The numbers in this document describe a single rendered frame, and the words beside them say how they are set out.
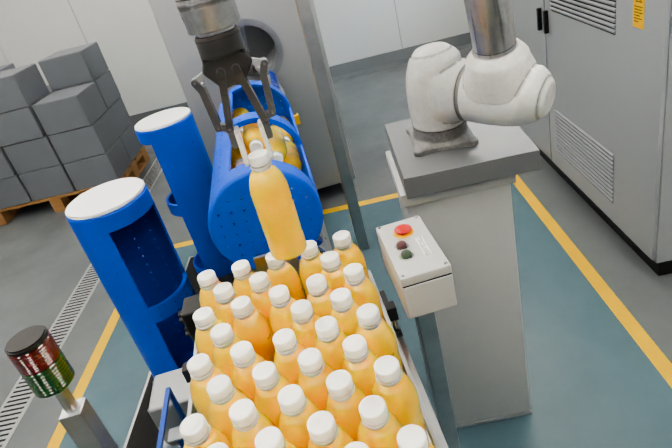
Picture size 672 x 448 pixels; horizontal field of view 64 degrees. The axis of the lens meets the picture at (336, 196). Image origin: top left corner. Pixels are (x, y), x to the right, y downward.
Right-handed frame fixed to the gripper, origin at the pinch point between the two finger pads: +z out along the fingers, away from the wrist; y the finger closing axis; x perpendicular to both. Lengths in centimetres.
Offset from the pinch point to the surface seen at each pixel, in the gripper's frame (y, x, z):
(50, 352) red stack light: 38.4, 21.2, 15.8
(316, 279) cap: -3.5, 6.9, 27.5
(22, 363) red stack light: 41.7, 23.2, 14.9
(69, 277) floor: 166, -231, 140
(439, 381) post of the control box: -23, 5, 67
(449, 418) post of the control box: -24, 5, 80
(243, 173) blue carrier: 6.8, -26.0, 16.0
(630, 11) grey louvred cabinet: -143, -101, 28
